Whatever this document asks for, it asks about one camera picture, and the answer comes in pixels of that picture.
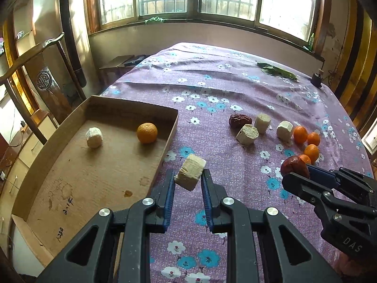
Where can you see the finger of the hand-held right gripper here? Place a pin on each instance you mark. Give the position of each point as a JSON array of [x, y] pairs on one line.
[[297, 182], [322, 177]]

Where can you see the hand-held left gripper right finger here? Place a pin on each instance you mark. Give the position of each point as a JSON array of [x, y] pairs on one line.
[[206, 203]]

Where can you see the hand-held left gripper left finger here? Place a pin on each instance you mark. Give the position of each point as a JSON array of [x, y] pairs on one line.
[[168, 200]]

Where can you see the dark red date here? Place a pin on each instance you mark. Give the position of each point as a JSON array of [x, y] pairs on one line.
[[291, 165], [240, 121]]

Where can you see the beige sugarcane chunk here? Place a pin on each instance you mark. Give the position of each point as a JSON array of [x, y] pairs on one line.
[[190, 171], [284, 130], [262, 123], [247, 135]]

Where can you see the small orange tangerine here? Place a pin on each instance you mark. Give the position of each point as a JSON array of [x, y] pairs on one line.
[[305, 158], [300, 134], [313, 139], [311, 152]]

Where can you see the brown cardboard box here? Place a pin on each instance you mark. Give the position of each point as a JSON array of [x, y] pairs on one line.
[[88, 177]]

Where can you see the person's right hand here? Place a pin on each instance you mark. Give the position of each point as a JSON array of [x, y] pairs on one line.
[[343, 263]]

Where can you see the large orange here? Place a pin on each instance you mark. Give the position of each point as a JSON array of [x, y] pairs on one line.
[[147, 133]]

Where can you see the small black device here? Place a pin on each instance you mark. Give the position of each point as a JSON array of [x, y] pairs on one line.
[[316, 80]]

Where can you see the white sugarcane chunk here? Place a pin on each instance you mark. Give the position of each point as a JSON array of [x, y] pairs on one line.
[[94, 138]]

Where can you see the purple floral tablecloth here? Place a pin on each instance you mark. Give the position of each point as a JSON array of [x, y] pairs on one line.
[[235, 88]]

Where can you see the green leafy vegetable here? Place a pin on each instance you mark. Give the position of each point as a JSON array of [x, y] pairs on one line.
[[275, 70]]

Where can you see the green bottle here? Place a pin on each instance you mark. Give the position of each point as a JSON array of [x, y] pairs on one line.
[[312, 41]]

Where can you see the flat black device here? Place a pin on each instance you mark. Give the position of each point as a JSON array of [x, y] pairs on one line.
[[135, 60]]

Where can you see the brown wooden stool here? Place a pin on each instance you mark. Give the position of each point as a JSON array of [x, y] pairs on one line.
[[115, 64]]

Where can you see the green cloth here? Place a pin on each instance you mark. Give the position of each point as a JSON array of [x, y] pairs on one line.
[[154, 20]]

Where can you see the dark wooden chair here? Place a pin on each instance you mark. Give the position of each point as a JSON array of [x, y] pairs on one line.
[[17, 62]]

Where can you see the tower air conditioner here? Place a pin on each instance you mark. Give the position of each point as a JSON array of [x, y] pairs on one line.
[[79, 14]]

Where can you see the wooden display cabinet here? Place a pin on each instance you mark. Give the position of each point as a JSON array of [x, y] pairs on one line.
[[11, 35]]

